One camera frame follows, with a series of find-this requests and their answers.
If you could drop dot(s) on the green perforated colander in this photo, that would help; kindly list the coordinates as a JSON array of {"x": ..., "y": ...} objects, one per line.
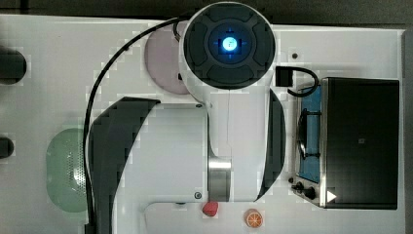
[{"x": 66, "y": 182}]

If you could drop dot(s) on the large black round holder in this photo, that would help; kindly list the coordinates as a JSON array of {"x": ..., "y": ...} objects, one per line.
[{"x": 13, "y": 66}]

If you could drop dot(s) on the black toaster oven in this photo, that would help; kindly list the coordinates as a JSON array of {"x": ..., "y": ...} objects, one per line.
[{"x": 347, "y": 144}]

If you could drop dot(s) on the pink strawberry toy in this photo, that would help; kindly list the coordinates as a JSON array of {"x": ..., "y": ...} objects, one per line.
[{"x": 210, "y": 208}]

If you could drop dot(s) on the orange slice toy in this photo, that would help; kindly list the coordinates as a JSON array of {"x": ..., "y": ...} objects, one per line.
[{"x": 253, "y": 218}]

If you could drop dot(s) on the small black round holder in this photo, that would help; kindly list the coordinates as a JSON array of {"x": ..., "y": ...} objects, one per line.
[{"x": 6, "y": 147}]

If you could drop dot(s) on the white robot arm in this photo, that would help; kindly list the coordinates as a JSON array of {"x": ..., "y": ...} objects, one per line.
[{"x": 227, "y": 145}]

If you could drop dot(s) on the pale pink round plate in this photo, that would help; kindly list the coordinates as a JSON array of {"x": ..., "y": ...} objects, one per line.
[{"x": 162, "y": 62}]

